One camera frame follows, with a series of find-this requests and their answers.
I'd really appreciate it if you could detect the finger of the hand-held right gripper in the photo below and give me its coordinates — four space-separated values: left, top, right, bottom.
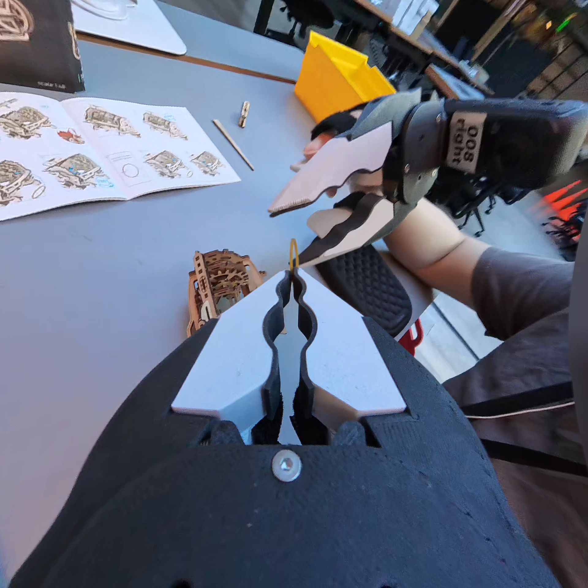
268 89 423 217
289 193 417 268

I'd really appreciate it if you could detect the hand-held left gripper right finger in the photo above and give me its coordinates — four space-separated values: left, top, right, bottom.
289 266 408 445

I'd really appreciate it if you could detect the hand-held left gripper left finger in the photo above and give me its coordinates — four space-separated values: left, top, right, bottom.
171 270 295 445

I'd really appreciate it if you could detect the wooden mechanical model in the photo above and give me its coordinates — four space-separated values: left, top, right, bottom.
186 249 267 338

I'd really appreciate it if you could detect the person's right forearm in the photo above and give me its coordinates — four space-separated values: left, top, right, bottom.
383 198 575 341

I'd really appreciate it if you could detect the person's right hand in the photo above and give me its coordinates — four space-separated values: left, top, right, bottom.
290 130 390 207

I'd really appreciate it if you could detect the orange object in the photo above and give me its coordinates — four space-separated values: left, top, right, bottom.
535 180 588 221

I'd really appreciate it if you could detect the red object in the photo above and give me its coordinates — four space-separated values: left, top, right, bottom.
399 318 424 356

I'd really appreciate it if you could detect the yellow plastic bin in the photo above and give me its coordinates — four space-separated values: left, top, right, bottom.
293 30 397 124

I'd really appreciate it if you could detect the thin wooden stick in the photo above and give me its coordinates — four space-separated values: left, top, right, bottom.
212 119 254 172

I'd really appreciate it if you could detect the background wooden desk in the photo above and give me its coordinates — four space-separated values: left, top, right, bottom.
354 0 494 95

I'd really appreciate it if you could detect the black office chair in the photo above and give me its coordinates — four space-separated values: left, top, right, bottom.
278 0 338 30

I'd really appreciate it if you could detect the instruction booklet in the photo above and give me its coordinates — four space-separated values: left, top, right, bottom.
0 91 242 222

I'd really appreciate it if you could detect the person's clothing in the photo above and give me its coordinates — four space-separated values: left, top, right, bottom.
441 312 588 588

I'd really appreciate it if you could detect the white flat board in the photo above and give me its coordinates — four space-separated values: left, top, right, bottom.
71 0 187 57

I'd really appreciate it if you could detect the clear plastic container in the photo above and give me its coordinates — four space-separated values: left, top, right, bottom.
73 0 138 21

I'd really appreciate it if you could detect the black printed box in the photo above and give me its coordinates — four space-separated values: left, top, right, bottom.
0 0 85 94

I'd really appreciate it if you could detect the black lanyard strap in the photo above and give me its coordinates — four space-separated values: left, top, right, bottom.
459 380 588 478

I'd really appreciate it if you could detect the thin white cable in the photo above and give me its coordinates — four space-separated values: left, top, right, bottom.
466 400 576 420

